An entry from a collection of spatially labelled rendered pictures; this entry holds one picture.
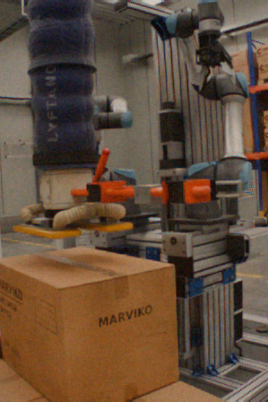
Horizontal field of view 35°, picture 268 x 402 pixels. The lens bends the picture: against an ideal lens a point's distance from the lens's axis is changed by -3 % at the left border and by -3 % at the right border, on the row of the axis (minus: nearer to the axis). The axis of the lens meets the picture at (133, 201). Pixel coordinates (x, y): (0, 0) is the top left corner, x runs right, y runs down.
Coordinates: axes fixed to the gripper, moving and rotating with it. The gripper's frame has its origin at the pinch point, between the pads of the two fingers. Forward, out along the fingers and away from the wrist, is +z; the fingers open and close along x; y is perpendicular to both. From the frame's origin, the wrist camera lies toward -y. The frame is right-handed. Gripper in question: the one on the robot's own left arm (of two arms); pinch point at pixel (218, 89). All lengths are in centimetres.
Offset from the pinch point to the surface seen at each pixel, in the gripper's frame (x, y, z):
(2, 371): -53, 66, 98
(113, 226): -15, 39, 45
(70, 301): -5, 64, 62
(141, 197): 12, 52, 35
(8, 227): -941, -373, 139
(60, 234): -18, 57, 45
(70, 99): -24, 47, 4
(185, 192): 30, 55, 34
